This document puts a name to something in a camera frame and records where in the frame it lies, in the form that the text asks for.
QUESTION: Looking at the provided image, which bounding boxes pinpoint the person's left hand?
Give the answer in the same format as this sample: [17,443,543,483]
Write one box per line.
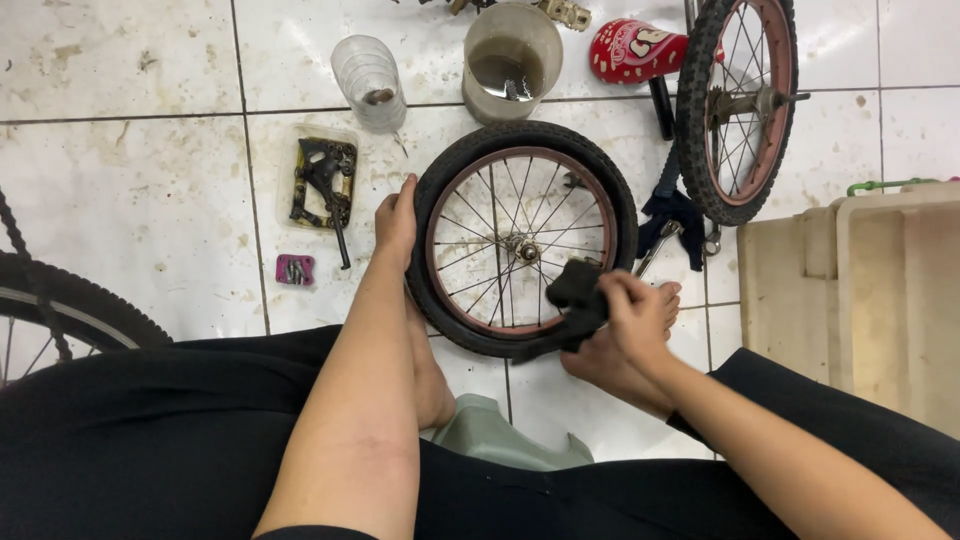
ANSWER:
[374,174,420,270]

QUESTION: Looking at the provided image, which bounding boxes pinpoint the person's right hand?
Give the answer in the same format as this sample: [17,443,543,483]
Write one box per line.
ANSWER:
[597,269,681,370]

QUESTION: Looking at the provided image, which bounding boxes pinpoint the black rag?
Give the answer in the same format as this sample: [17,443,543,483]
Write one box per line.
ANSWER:
[512,258,612,366]

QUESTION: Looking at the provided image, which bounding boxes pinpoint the small red-rimmed bicycle wheel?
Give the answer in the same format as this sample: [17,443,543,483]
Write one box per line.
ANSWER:
[405,120,640,360]

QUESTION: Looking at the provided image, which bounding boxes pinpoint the silver combination wrench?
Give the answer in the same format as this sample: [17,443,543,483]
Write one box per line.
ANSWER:
[633,219,684,280]

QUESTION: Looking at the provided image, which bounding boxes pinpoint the person's right foot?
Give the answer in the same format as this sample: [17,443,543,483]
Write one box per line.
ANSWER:
[560,281,684,421]

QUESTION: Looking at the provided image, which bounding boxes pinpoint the knobby-tyre bicycle wheel with axle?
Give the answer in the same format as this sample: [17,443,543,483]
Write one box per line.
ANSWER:
[675,0,812,228]

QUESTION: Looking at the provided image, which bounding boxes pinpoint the green plastic stool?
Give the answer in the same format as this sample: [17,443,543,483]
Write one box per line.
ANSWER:
[431,393,596,473]

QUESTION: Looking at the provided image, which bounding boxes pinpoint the plastic bucket of dirty water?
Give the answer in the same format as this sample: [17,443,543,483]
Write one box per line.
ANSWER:
[461,2,564,126]

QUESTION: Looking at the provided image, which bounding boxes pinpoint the red printed bicycle saddle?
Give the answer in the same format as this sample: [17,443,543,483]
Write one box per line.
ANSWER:
[588,18,690,142]

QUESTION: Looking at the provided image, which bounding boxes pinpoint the beige plastic container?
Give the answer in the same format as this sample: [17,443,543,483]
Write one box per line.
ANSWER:
[736,180,960,441]

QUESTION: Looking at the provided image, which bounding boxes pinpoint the black bicycle kickstand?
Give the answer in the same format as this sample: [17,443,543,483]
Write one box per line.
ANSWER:
[296,137,354,271]

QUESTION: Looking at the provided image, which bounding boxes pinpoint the metal bicycle parts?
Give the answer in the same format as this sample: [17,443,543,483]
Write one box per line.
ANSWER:
[416,0,498,17]

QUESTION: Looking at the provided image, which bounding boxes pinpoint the small pink tray with bolts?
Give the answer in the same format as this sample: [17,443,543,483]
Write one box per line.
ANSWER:
[275,253,316,287]

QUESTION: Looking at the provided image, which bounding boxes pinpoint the clear cut plastic bottle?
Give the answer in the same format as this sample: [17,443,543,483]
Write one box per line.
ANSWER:
[330,34,408,136]

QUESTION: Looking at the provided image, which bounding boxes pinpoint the clear plastic parts tray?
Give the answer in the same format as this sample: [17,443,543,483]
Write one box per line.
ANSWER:
[276,123,361,232]

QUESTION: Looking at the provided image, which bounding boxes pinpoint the person's black trousers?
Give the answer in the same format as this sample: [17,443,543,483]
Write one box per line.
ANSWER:
[0,324,960,540]

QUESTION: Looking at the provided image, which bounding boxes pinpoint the large bicycle wheel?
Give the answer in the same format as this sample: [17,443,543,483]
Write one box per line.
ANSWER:
[0,251,174,388]

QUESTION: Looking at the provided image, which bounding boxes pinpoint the dark blue cloth strap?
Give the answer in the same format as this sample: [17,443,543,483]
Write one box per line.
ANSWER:
[636,142,707,273]

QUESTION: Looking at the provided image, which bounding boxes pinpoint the green plastic handle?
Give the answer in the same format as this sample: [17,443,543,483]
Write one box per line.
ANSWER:
[846,177,941,198]

